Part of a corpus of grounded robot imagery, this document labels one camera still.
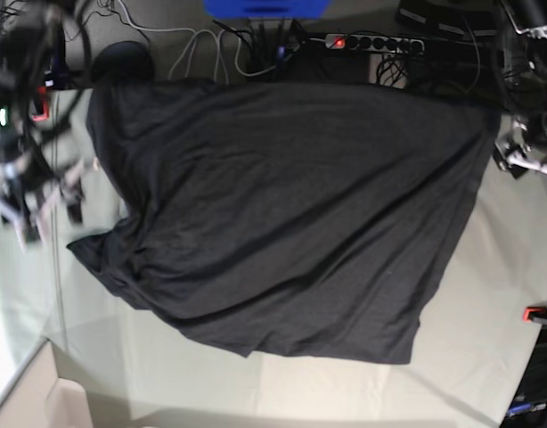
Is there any dark grey t-shirt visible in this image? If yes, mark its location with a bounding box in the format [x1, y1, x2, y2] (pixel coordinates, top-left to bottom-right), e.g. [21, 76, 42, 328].
[69, 80, 501, 365]

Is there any beige plastic bin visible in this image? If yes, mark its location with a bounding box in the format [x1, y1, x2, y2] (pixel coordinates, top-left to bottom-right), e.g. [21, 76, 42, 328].
[0, 340, 94, 428]

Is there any right red black clamp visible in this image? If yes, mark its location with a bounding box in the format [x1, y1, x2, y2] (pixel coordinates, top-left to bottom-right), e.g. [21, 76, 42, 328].
[522, 303, 547, 327]

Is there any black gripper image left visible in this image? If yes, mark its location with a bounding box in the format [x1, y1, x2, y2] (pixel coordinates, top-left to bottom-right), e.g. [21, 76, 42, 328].
[1, 174, 85, 236]

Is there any left red black clamp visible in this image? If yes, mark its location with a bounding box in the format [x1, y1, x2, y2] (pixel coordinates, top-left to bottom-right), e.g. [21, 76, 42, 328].
[29, 86, 49, 122]

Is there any blue box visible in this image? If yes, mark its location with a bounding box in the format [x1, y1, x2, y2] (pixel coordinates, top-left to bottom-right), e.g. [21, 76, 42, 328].
[203, 0, 329, 19]

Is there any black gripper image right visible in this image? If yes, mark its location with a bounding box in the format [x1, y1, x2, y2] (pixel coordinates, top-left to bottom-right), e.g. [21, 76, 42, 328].
[493, 129, 529, 172]

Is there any white cable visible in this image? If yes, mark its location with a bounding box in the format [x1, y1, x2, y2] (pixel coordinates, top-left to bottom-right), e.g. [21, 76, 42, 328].
[117, 0, 279, 86]

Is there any red black clamp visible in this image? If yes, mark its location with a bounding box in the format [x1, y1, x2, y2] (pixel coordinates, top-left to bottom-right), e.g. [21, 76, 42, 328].
[522, 303, 547, 327]
[29, 86, 49, 122]

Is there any black power strip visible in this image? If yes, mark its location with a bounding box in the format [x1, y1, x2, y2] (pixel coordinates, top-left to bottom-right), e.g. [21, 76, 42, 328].
[324, 33, 426, 56]

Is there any light green table cloth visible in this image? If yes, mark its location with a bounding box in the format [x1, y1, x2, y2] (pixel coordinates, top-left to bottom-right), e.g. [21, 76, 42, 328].
[0, 85, 547, 428]

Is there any black round stool seat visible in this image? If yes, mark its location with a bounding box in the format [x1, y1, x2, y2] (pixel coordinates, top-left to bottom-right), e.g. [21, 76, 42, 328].
[91, 40, 155, 84]

